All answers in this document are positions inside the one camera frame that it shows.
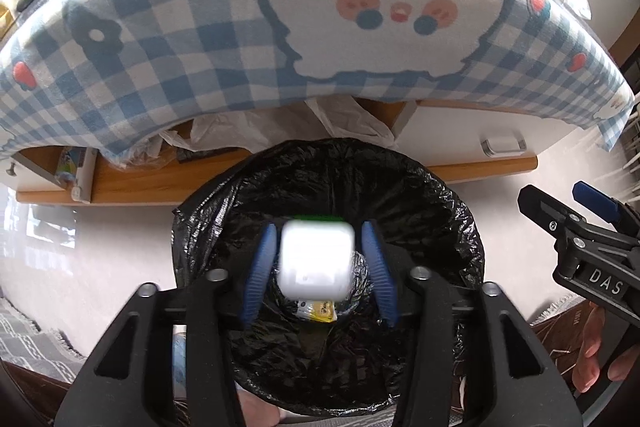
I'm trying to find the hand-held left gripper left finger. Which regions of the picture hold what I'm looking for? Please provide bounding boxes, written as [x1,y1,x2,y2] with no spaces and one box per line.
[54,222,278,427]

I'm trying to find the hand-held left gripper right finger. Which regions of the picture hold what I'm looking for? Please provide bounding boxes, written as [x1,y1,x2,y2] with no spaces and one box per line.
[361,221,585,427]

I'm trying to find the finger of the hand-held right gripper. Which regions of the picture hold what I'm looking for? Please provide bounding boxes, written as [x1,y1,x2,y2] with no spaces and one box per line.
[517,185,581,248]
[572,181,640,238]

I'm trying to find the white box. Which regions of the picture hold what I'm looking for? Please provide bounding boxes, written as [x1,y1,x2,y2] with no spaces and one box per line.
[278,218,357,303]

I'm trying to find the black trash bag bin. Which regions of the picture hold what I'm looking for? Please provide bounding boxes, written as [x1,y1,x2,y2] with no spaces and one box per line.
[171,139,485,418]

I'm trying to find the person's right hand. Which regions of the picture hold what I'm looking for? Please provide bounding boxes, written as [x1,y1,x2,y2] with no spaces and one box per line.
[571,302,640,394]

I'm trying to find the yellow snack wrapper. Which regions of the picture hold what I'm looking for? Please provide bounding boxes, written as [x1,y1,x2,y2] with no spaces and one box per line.
[295,298,338,323]

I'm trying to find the brown patterned rug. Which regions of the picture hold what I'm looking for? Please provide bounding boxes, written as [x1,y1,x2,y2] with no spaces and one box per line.
[530,302,601,388]

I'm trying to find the white plastic bag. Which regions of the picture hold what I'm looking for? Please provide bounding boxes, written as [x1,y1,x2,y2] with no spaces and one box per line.
[159,109,321,168]
[305,96,396,150]

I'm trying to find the wooden table shelf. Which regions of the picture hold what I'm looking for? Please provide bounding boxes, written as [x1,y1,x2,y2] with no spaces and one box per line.
[15,147,538,205]

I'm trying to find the colourful snack packet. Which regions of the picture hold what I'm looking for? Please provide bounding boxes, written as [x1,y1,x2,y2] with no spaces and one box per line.
[55,147,87,188]

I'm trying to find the grey patterned rug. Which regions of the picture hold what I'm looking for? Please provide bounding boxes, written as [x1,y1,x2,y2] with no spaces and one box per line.
[0,297,78,370]

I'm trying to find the blue checkered printed tablecloth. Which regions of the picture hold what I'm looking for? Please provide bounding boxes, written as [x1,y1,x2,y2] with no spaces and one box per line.
[0,0,636,162]

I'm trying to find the white drawer with metal handle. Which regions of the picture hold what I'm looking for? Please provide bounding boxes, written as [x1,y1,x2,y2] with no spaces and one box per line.
[395,99,583,168]

